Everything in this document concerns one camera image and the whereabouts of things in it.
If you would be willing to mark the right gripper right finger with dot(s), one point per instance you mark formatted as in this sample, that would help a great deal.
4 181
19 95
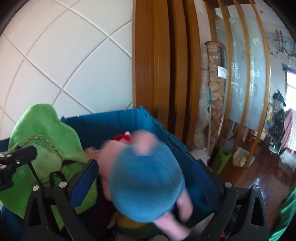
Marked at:
237 213

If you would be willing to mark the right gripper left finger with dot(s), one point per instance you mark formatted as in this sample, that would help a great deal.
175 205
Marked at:
40 223

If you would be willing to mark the green fleece cloth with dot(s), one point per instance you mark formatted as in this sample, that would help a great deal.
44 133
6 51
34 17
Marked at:
58 149

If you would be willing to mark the blue-dressed pig plush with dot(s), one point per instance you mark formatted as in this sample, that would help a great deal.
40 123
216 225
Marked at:
145 183

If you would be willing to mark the green rolled mat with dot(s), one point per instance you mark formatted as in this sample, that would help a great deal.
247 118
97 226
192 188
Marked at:
221 160

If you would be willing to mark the blue plastic crate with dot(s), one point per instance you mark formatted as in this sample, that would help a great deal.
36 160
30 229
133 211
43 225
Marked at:
96 212

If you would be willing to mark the red-dressed pig plush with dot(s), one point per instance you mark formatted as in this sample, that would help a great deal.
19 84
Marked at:
126 137

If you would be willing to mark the rolled patterned carpet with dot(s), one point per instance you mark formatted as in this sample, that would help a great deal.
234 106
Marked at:
217 77

